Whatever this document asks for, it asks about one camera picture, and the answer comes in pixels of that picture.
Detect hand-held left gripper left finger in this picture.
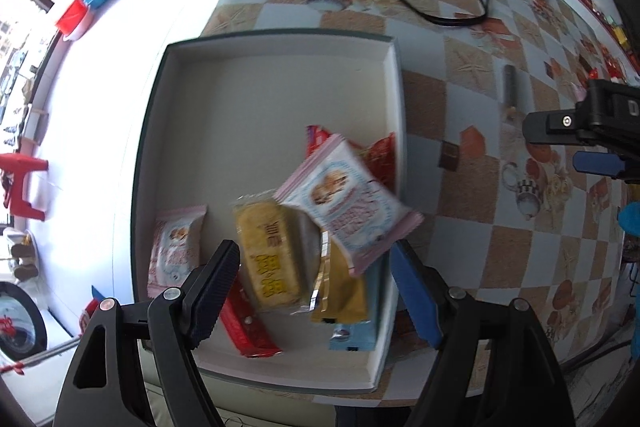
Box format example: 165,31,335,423
52,239,241,427

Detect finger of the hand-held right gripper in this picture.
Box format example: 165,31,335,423
618,202,640,238
522,108,640,182

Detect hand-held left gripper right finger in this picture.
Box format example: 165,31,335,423
390,239,576,427

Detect long red snack packet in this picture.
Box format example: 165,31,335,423
220,279,282,359

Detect pink white snack packet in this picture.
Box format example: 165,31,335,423
147,205,208,300
275,134,425,278

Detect yellow snack packet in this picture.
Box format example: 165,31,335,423
232,191,323,314

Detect light blue snack packet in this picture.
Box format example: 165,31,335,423
328,264,386,353

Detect gold snack packet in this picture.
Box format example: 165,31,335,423
310,232,369,325

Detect red square snack packet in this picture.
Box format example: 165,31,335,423
305,125,397,200

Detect white box dark rim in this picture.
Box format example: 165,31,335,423
131,28,405,395

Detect checkered printed tablecloth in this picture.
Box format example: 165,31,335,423
200,0,640,408

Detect brown tube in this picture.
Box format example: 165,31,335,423
501,64,522,118

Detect metal rod red ribbon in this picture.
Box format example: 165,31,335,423
0,336,84,376

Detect round glass appliance door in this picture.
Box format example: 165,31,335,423
0,282,49,364

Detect red plastic stool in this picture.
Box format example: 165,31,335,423
0,153,50,222

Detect red plastic basin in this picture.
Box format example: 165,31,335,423
55,0,92,42

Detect thin black cable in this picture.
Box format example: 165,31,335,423
560,336,632,369

